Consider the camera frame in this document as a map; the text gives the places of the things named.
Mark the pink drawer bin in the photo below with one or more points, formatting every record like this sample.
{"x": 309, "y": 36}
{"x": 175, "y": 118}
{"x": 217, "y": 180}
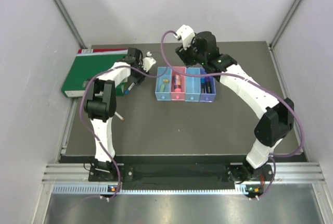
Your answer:
{"x": 178, "y": 96}

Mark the green ring binder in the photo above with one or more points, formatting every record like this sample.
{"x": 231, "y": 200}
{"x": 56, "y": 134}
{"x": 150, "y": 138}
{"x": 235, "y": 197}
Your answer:
{"x": 84, "y": 68}

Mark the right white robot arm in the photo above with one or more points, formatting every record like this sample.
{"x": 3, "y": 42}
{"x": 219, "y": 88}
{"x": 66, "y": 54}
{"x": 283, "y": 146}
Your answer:
{"x": 275, "y": 118}

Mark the grey cable duct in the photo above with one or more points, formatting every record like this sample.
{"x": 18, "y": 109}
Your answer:
{"x": 106, "y": 189}

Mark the aluminium front rail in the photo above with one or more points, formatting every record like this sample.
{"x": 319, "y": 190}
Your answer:
{"x": 286, "y": 173}

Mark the blue black marker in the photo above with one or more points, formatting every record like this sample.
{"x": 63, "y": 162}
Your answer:
{"x": 203, "y": 85}

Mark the pink pencil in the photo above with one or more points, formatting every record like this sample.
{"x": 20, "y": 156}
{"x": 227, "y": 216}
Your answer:
{"x": 119, "y": 116}

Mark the right aluminium frame post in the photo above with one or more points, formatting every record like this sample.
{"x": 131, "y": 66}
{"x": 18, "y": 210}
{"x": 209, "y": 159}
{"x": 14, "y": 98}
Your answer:
{"x": 285, "y": 23}

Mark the left aluminium frame post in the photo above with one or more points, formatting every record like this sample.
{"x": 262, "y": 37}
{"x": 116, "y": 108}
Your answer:
{"x": 69, "y": 22}

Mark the crayon tube pink cap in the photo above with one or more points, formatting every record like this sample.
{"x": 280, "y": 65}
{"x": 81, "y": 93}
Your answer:
{"x": 177, "y": 83}

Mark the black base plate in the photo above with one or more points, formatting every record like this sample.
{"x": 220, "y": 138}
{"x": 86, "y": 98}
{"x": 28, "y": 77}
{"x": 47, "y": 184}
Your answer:
{"x": 162, "y": 172}

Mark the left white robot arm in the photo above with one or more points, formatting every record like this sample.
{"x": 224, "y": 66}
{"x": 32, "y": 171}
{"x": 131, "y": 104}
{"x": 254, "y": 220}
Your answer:
{"x": 99, "y": 103}

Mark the purple black highlighter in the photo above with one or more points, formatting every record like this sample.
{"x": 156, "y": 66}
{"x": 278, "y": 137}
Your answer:
{"x": 208, "y": 85}

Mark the green highlighter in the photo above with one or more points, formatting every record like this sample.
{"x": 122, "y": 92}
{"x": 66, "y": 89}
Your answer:
{"x": 162, "y": 88}

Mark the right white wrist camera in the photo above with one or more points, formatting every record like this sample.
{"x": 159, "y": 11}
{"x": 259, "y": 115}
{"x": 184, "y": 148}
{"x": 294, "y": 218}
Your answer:
{"x": 185, "y": 34}

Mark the red folder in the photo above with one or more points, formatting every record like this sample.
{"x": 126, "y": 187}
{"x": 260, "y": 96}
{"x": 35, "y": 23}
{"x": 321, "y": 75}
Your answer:
{"x": 108, "y": 51}

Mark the white blue pen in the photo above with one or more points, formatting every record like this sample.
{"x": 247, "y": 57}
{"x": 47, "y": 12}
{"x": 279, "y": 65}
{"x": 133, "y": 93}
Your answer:
{"x": 129, "y": 88}

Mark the aluminium frame post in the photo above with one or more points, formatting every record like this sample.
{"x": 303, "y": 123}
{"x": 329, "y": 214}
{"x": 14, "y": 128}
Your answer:
{"x": 69, "y": 22}
{"x": 285, "y": 23}

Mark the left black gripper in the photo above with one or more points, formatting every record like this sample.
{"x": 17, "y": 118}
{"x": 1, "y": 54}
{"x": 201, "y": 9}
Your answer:
{"x": 137, "y": 81}

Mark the light blue bin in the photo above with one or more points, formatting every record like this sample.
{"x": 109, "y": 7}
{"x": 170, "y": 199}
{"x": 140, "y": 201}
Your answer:
{"x": 163, "y": 73}
{"x": 193, "y": 87}

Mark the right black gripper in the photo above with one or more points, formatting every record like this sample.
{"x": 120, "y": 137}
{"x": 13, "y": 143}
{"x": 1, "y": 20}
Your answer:
{"x": 184, "y": 54}

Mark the purple drawer bin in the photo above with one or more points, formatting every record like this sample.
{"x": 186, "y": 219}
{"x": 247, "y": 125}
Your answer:
{"x": 208, "y": 97}

